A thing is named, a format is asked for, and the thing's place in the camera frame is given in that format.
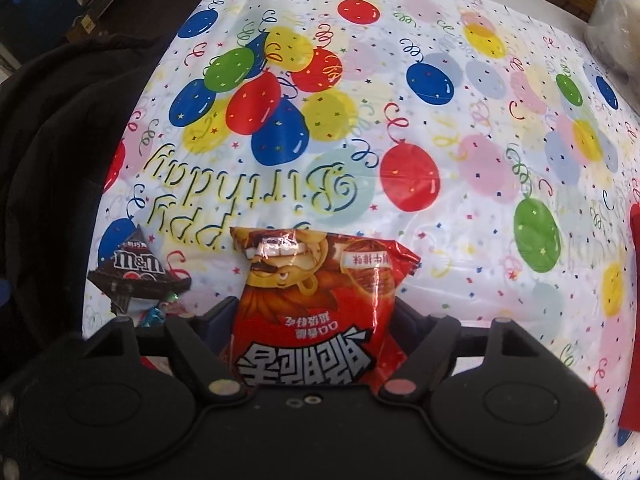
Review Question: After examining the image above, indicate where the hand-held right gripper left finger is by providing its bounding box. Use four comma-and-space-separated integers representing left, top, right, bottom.
67, 296, 251, 402

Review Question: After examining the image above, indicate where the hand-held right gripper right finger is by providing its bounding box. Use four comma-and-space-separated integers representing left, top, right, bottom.
379, 305, 566, 397

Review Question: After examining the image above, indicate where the red snack bag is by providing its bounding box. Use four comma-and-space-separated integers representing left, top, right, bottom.
229, 226, 422, 392

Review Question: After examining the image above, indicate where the small teal wrapped candy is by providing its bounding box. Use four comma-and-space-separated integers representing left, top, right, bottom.
137, 307, 168, 328

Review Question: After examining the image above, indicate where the dark brown candy bag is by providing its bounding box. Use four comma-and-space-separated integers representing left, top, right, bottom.
86, 226, 192, 317

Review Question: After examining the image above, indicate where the red cardboard box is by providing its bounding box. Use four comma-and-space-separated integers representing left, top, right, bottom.
616, 204, 640, 432

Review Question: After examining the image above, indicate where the balloon print tablecloth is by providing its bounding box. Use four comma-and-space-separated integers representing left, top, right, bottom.
81, 0, 640, 480

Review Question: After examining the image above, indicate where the black jacket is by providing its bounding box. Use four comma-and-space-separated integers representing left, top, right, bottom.
0, 32, 168, 391

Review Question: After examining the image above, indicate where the clear plastic bag of crackers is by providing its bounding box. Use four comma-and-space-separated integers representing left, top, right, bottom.
584, 0, 640, 83

